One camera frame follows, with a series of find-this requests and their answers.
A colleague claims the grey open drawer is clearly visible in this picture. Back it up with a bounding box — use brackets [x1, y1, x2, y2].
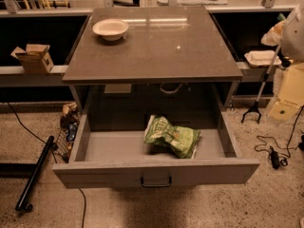
[52, 88, 260, 189]

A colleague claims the white paper bowl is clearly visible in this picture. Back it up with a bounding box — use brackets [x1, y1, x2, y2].
[92, 19, 129, 41]

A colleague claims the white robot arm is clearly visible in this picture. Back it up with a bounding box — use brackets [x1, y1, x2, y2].
[261, 4, 304, 61]

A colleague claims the black power adapter with cable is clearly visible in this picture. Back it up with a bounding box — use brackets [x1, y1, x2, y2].
[254, 108, 303, 170]

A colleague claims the black pole on floor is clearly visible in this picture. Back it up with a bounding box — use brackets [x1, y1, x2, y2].
[15, 136, 54, 212]

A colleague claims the black drawer handle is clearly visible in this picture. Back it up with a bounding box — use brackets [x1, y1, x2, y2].
[140, 176, 172, 188]

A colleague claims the white takeout container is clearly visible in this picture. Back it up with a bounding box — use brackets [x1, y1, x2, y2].
[244, 50, 275, 67]

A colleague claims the grey counter cabinet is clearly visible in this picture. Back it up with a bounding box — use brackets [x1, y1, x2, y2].
[63, 7, 242, 102]

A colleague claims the green jalapeno chip bag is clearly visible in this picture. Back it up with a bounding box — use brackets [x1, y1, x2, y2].
[143, 115, 201, 159]

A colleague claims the wire basket with snacks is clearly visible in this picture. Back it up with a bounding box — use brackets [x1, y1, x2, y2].
[54, 103, 80, 162]

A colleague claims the yellow robot base panel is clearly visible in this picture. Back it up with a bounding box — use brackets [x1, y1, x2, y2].
[268, 63, 304, 122]

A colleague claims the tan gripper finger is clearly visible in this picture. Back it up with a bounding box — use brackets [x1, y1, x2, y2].
[261, 21, 285, 47]

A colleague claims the open cardboard box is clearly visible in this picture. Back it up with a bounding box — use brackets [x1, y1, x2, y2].
[10, 44, 54, 74]

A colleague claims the black floor cable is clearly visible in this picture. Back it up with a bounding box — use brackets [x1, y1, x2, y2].
[6, 102, 87, 228]

